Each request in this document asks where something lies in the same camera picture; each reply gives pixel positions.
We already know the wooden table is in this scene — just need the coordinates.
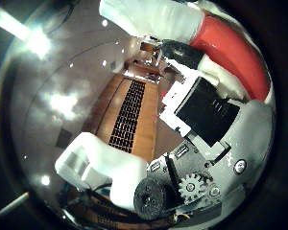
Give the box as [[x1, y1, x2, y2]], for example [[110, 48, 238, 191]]
[[124, 58, 166, 82]]

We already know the wooden cabinet with dark grille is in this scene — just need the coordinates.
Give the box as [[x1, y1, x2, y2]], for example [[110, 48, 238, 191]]
[[82, 73, 161, 165]]

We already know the thin black camera cable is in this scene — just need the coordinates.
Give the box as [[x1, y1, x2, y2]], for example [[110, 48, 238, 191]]
[[37, 2, 75, 35]]

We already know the orange and white spray bottle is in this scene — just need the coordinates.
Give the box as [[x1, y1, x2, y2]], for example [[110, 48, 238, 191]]
[[98, 0, 277, 107]]

